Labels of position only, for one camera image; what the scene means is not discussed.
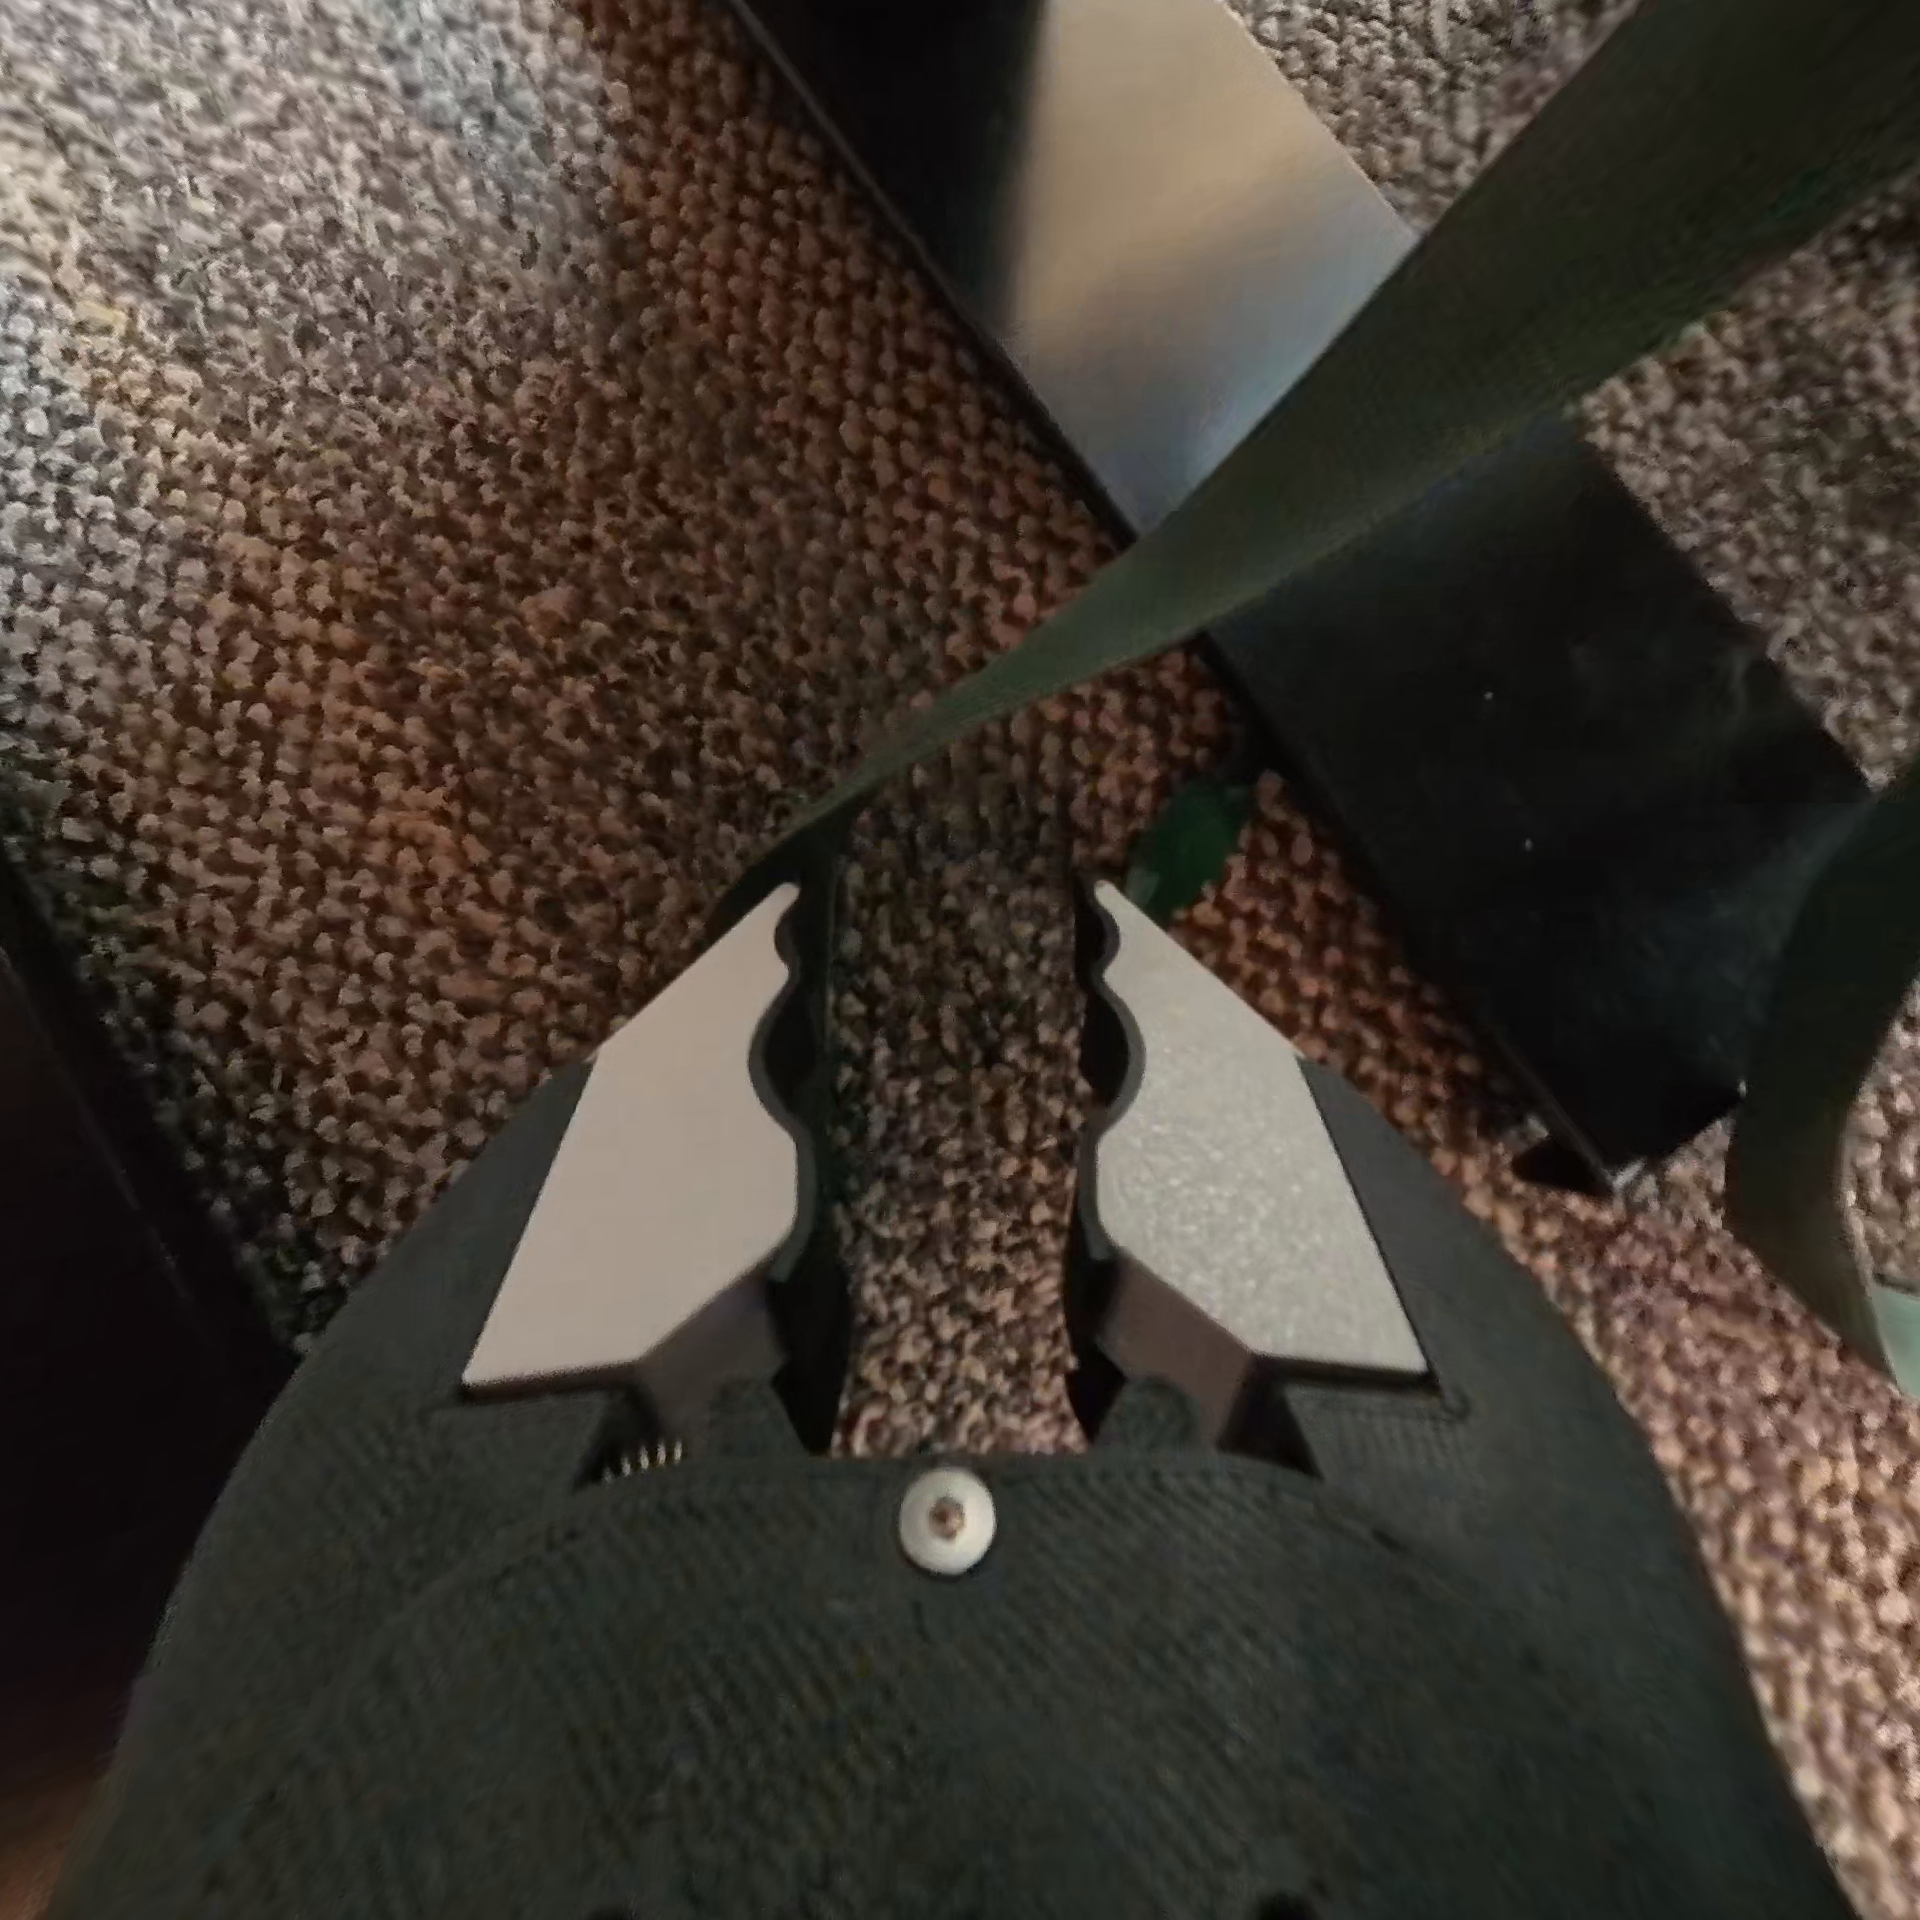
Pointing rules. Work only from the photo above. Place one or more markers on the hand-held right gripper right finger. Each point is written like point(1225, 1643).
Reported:
point(1245, 1199)

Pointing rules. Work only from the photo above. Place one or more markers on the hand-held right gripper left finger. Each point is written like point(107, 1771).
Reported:
point(646, 1199)

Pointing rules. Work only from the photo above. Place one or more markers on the dark furniture base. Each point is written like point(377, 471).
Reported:
point(92, 1352)

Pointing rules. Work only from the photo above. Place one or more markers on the black desk leg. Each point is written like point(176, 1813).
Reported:
point(1198, 226)

